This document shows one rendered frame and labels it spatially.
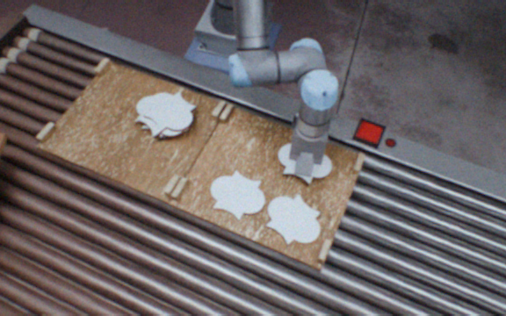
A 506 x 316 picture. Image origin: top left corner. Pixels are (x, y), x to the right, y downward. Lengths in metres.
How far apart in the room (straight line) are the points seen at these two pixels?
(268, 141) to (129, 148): 0.38
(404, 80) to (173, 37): 1.39
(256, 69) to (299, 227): 0.40
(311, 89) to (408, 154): 0.48
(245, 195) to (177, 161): 0.21
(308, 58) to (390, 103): 1.67
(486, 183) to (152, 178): 0.89
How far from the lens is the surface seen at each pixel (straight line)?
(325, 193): 1.22
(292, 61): 1.06
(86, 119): 1.40
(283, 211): 1.17
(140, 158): 1.29
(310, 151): 1.15
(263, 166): 1.25
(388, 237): 1.22
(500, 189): 1.41
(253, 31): 1.04
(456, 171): 1.39
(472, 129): 2.76
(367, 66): 2.86
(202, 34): 1.55
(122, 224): 1.22
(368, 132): 1.36
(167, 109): 1.30
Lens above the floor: 2.00
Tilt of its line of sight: 57 degrees down
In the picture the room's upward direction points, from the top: 2 degrees clockwise
